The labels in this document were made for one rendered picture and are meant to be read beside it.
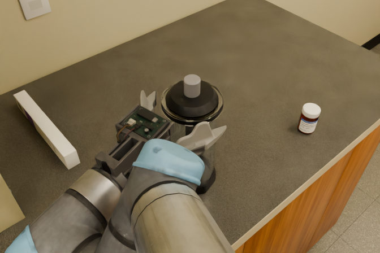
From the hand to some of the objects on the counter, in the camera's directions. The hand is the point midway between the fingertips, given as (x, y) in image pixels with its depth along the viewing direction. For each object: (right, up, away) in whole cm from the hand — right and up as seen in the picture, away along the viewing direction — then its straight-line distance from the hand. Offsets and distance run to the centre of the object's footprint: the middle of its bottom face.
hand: (190, 110), depth 65 cm
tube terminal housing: (-52, -22, +7) cm, 57 cm away
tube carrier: (0, -13, +13) cm, 19 cm away
